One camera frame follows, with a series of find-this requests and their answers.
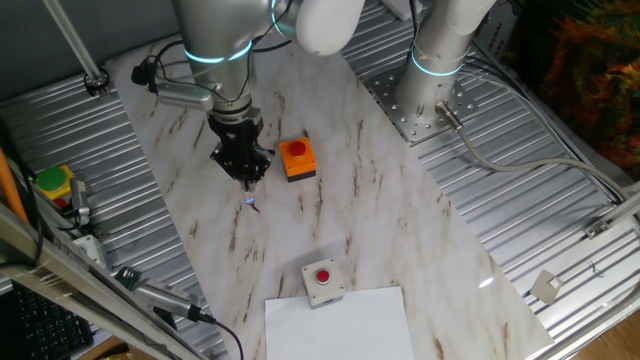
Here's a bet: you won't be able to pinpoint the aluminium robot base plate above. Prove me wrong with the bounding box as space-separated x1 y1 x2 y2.
364 64 479 144

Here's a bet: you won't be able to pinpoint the robot base cable bundle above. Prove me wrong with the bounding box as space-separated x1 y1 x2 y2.
459 54 631 201

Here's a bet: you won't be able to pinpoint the white printed carton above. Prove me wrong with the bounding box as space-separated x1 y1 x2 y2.
472 0 521 71

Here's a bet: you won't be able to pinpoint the aluminium rail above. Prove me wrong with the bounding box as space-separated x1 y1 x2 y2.
599 182 640 226

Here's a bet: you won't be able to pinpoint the light grey box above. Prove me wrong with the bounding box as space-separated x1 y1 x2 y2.
72 233 109 269

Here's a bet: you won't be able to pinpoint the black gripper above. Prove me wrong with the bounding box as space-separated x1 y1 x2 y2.
207 107 276 194

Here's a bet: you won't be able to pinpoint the small metal bracket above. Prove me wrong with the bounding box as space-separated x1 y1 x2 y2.
583 218 612 240

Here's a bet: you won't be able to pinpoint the aluminium pole with base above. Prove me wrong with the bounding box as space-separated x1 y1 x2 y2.
42 0 111 97

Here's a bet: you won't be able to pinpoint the black keyboard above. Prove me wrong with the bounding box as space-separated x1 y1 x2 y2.
0 282 95 360

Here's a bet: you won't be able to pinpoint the red-framed glasses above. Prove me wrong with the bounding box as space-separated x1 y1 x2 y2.
243 188 261 214

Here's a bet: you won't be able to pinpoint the small silver camera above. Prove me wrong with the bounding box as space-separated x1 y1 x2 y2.
68 176 92 227

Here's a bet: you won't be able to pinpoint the orange pole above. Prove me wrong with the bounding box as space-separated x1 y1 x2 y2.
0 147 29 224

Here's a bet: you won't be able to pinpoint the grey cable metal connector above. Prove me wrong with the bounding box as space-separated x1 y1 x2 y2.
433 99 634 201

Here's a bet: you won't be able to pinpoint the colourful patterned cloth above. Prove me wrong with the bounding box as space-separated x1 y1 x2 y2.
504 0 640 181

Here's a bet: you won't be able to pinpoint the marble pattern table mat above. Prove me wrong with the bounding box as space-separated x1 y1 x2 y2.
104 0 555 360

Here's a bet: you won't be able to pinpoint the aluminium frame profile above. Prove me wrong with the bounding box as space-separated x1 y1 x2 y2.
0 199 201 360

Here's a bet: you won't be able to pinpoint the orange box red mushroom button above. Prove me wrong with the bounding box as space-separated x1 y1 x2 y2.
278 135 318 183

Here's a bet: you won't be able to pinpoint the black cable knob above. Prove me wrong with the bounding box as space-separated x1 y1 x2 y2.
130 55 159 94

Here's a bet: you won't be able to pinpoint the silver finned camera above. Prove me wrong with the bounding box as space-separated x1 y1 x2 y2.
132 278 204 324

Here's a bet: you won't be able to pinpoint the white paper sheet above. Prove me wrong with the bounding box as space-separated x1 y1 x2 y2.
264 285 416 360

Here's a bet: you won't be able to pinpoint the yellow button box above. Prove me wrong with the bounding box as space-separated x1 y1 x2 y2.
35 164 76 201

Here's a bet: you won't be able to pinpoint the black camera cable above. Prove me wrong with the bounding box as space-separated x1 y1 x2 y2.
197 312 246 360

